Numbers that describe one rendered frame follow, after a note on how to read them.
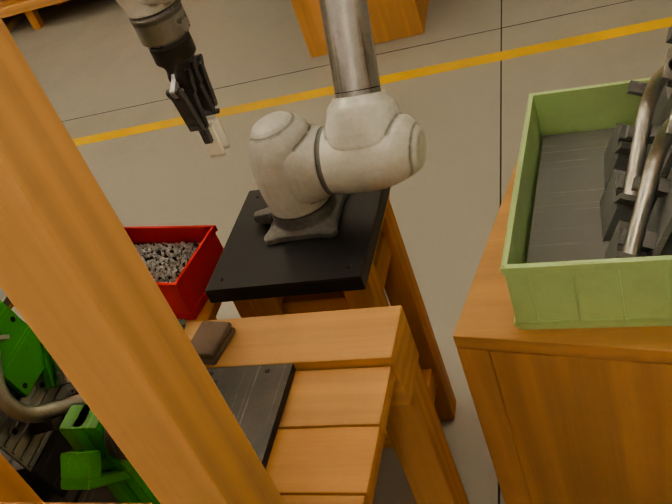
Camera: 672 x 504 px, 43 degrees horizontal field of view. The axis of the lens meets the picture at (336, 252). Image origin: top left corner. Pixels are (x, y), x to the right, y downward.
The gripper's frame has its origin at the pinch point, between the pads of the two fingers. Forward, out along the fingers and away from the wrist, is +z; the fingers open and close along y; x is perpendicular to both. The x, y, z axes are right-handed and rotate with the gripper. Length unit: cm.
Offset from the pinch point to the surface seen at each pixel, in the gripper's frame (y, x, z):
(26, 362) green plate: -34, 36, 21
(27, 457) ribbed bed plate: -47, 35, 32
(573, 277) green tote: -4, -59, 38
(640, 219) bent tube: 3, -72, 32
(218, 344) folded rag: -15.3, 10.4, 38.8
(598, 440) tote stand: -8, -59, 82
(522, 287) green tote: -4, -50, 41
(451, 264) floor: 109, -4, 131
